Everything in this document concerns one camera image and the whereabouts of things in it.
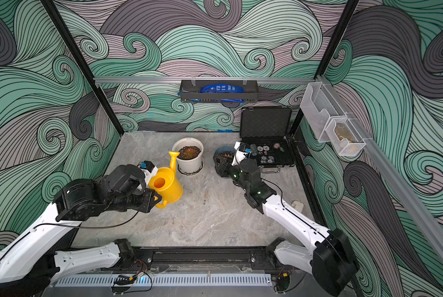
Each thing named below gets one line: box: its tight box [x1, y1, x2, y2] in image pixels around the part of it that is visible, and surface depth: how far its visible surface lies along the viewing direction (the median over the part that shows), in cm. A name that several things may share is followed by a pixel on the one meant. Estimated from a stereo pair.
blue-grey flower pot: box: [212, 146, 236, 164], surface depth 97 cm
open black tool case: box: [239, 106, 296, 174], surface depth 112 cm
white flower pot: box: [172, 137, 205, 174], surface depth 100 cm
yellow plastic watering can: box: [148, 150, 184, 209], surface depth 63 cm
